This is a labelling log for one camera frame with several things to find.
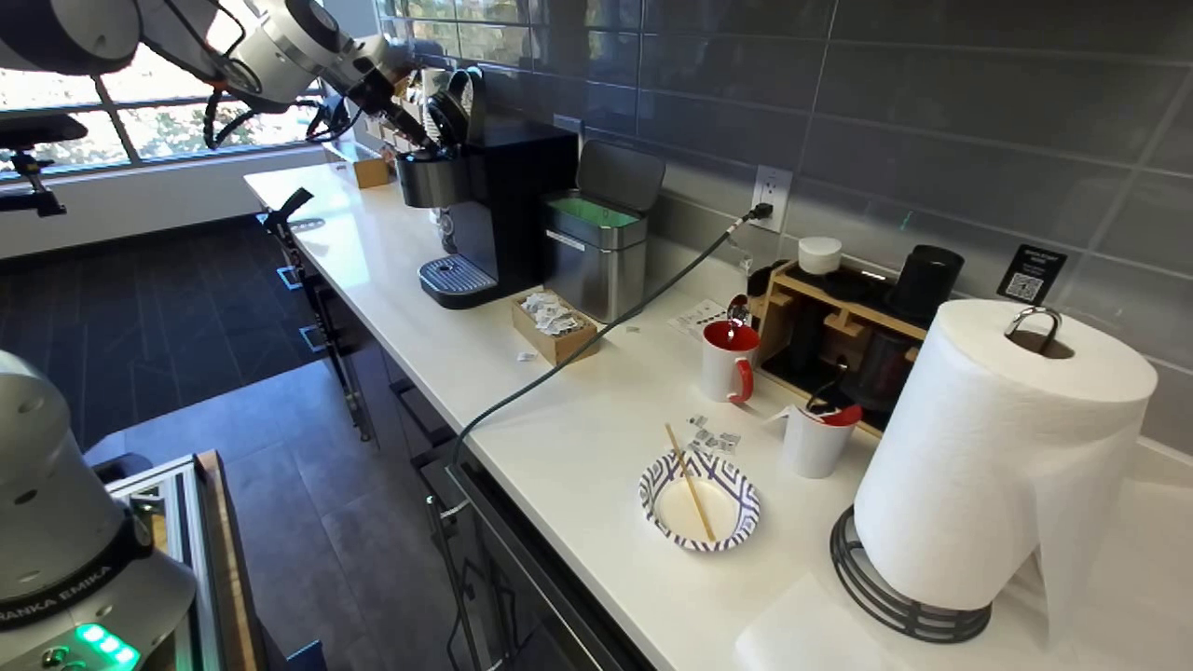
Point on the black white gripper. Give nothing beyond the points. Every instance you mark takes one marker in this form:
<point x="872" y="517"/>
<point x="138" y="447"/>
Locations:
<point x="431" y="98"/>

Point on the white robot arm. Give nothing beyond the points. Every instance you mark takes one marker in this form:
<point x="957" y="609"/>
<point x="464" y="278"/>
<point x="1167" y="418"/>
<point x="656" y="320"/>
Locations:
<point x="265" y="61"/>

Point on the black Keurig coffee maker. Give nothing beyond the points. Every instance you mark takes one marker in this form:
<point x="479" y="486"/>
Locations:
<point x="490" y="206"/>

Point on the black cylindrical container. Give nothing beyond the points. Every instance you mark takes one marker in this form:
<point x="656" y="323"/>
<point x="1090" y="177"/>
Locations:
<point x="925" y="281"/>

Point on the wooden sugar packet box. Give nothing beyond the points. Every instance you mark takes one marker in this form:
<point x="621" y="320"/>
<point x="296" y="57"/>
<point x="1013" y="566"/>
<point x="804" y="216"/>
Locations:
<point x="549" y="326"/>

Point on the wooden stir stick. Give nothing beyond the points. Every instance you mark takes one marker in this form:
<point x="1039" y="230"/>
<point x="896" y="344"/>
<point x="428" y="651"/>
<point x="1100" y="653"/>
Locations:
<point x="687" y="481"/>

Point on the small white lidded cup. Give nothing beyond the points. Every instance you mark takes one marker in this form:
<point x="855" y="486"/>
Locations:
<point x="817" y="256"/>

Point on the wooden condiment organizer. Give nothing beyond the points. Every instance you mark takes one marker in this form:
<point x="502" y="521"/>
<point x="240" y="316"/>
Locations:
<point x="836" y="336"/>

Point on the patterned paper plate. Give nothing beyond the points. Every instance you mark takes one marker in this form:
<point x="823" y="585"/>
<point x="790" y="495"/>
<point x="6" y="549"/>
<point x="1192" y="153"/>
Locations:
<point x="731" y="503"/>

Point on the white cup with stirrers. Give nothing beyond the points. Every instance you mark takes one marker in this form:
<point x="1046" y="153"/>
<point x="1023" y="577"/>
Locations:
<point x="813" y="438"/>

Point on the black QR code sign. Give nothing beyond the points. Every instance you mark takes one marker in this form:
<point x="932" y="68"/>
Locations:
<point x="1030" y="275"/>

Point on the black paper towel holder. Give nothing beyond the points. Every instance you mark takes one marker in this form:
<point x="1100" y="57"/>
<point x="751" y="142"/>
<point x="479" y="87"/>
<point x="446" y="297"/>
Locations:
<point x="896" y="598"/>

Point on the white paper towel roll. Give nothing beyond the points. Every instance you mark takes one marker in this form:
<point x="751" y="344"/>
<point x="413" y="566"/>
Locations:
<point x="1090" y="434"/>

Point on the white wall outlet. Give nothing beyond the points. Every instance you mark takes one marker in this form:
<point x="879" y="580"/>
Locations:
<point x="774" y="192"/>

